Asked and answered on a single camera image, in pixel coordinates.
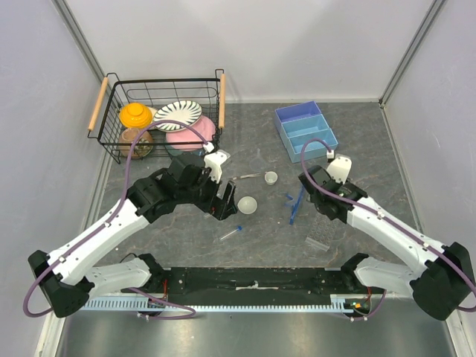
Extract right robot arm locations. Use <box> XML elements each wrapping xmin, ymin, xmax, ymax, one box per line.
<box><xmin>299</xmin><ymin>165</ymin><xmax>475</xmax><ymax>321</ymax></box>

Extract yellow bowl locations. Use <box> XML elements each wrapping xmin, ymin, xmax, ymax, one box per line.
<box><xmin>119</xmin><ymin>103</ymin><xmax>152</xmax><ymax>129</ymax></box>

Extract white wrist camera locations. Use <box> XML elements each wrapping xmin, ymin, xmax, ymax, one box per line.
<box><xmin>325</xmin><ymin>150</ymin><xmax>352</xmax><ymax>184</ymax></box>
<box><xmin>202</xmin><ymin>142</ymin><xmax>231</xmax><ymax>184</ymax></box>

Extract light blue front bin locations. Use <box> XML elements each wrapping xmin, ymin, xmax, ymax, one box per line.
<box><xmin>288</xmin><ymin>129</ymin><xmax>338</xmax><ymax>163</ymax></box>

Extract white dome lid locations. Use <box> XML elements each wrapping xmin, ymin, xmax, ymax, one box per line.
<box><xmin>237</xmin><ymin>196</ymin><xmax>257</xmax><ymax>215</ymax></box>

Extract pink plate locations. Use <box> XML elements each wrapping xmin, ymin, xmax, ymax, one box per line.
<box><xmin>166</xmin><ymin>115</ymin><xmax>216</xmax><ymax>151</ymax></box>

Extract brown ceramic bowl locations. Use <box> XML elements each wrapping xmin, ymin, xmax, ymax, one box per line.
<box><xmin>118</xmin><ymin>127</ymin><xmax>154</xmax><ymax>160</ymax></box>

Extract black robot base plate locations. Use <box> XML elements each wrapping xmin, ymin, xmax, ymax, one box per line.
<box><xmin>139</xmin><ymin>267</ymin><xmax>369</xmax><ymax>305</ymax></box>

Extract small white cup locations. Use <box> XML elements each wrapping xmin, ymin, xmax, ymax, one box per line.
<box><xmin>264</xmin><ymin>171</ymin><xmax>278</xmax><ymax>185</ymax></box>

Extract cream bowl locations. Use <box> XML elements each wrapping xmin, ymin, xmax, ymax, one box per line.
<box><xmin>147</xmin><ymin>106</ymin><xmax>158</xmax><ymax>122</ymax></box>

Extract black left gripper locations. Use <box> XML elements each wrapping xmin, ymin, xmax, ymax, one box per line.
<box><xmin>177</xmin><ymin>167</ymin><xmax>237</xmax><ymax>220</ymax></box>

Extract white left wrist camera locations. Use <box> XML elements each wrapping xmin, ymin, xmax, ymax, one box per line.
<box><xmin>202</xmin><ymin>142</ymin><xmax>231</xmax><ymax>184</ymax></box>

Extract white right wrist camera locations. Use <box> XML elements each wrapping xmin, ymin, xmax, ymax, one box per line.
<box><xmin>325</xmin><ymin>150</ymin><xmax>352</xmax><ymax>184</ymax></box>

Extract clear plastic funnel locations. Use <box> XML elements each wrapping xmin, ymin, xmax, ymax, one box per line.
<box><xmin>249</xmin><ymin>148</ymin><xmax>267</xmax><ymax>173</ymax></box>

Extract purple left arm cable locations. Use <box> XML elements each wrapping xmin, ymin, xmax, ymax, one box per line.
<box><xmin>22</xmin><ymin>120</ymin><xmax>213</xmax><ymax>318</ymax></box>

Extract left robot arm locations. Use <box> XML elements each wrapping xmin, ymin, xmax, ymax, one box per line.
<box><xmin>28</xmin><ymin>150</ymin><xmax>237</xmax><ymax>318</ymax></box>

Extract black wire basket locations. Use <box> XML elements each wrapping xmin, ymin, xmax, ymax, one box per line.
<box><xmin>87</xmin><ymin>68</ymin><xmax>226</xmax><ymax>163</ymax></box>

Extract light blue cable duct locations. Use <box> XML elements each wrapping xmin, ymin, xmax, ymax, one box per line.
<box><xmin>80</xmin><ymin>295</ymin><xmax>358</xmax><ymax>313</ymax></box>

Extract clear acrylic tube rack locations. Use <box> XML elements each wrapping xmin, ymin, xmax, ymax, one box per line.
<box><xmin>305</xmin><ymin>216</ymin><xmax>335</xmax><ymax>252</ymax></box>

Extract striped white plate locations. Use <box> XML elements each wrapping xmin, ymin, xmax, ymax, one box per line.
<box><xmin>154</xmin><ymin>100</ymin><xmax>202</xmax><ymax>132</ymax></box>

